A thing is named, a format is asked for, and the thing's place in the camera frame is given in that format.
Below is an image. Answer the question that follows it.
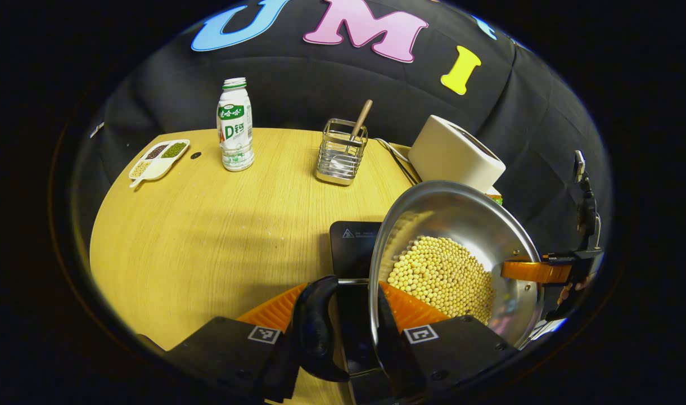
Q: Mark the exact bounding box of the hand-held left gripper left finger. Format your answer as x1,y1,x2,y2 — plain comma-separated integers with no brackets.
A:
166,281,310,403

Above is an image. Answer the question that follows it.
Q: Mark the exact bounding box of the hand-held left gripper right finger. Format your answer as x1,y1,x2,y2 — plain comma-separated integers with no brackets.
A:
371,281,518,400

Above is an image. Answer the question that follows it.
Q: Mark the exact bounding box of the pile of yellow soybeans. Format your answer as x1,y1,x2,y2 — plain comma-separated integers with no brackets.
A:
387,235,495,326

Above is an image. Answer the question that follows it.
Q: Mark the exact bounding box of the stainless steel pot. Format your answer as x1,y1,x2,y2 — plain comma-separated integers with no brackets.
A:
291,180,546,383

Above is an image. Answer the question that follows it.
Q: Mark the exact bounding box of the black induction cooktop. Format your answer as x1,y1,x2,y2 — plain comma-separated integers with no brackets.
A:
329,220,384,403

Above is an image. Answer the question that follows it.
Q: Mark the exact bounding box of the white toaster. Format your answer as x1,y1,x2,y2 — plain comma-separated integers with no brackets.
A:
408,115,507,195

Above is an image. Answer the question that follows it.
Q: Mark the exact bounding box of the white divided bean dish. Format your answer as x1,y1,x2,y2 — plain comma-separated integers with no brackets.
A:
128,139,191,188

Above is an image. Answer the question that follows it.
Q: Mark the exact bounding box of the white drink bottle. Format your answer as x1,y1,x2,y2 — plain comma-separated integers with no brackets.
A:
216,77,255,172

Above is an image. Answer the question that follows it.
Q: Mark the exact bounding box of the black backdrop cloth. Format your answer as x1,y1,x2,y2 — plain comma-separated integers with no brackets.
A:
67,0,613,254

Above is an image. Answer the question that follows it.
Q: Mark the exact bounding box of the toaster power cable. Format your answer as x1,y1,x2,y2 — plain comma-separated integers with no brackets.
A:
375,138,419,185

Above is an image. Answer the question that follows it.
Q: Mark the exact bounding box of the metal wire utensil holder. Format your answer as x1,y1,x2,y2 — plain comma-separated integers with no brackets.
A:
315,118,369,186

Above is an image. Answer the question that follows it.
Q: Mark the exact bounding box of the wooden-handled spoon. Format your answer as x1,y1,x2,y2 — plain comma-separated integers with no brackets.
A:
329,100,373,169

